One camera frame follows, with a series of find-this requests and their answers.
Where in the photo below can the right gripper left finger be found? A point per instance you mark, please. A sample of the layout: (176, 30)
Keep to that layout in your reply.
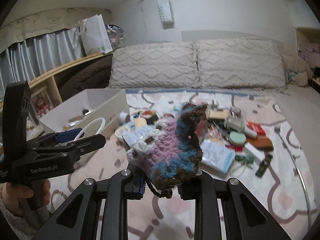
(96, 209)

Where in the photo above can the crocheted dark purple scrunchie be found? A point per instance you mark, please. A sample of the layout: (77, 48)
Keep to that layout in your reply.
(170, 153)

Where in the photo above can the black vape device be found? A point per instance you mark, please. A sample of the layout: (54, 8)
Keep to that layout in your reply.
(264, 165)

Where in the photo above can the wall hanging white organizer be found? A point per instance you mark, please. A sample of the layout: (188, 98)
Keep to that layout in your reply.
(165, 12)

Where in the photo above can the left grey pillow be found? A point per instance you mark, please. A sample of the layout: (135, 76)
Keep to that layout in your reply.
(155, 65)

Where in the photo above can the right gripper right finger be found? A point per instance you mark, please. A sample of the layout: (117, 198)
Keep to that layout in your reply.
(244, 216)

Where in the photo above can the white shoe box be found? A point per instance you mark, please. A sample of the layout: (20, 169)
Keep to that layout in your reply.
(86, 106)

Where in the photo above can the wooden bedside shelf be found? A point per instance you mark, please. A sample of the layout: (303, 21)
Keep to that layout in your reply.
(64, 81)

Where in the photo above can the white paper bag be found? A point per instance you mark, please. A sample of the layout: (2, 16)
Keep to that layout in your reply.
(94, 35)

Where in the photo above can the grey pillow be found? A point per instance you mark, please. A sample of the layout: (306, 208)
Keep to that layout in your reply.
(245, 62)
(155, 65)

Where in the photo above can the grey curtain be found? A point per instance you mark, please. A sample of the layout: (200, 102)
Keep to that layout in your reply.
(35, 56)

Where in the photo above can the right grey pillow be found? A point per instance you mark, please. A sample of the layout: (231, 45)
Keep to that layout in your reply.
(245, 62)

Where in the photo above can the white long box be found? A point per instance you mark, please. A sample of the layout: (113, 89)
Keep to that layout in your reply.
(250, 149)

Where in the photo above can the face mask packet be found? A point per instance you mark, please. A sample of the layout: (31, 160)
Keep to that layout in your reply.
(217, 156)

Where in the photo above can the person's left hand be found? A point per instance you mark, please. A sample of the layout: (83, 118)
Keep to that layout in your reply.
(11, 195)

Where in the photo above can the metal back scratcher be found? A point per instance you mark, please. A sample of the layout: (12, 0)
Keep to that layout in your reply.
(277, 130)

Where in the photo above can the orange brown leather pouch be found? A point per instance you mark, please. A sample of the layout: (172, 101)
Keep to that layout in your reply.
(262, 143)

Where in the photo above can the beige plush blanket pile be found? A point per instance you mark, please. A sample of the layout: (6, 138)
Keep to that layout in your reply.
(297, 71)

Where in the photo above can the green clothes clip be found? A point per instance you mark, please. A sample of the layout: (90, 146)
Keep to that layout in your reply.
(244, 159)

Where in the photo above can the red snack packet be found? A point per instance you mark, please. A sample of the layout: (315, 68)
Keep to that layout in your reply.
(256, 127)

